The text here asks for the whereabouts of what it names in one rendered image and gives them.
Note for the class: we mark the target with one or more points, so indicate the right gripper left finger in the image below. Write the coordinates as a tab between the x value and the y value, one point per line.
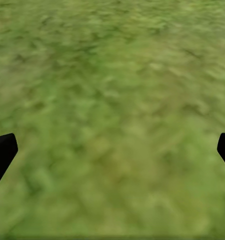
8	150

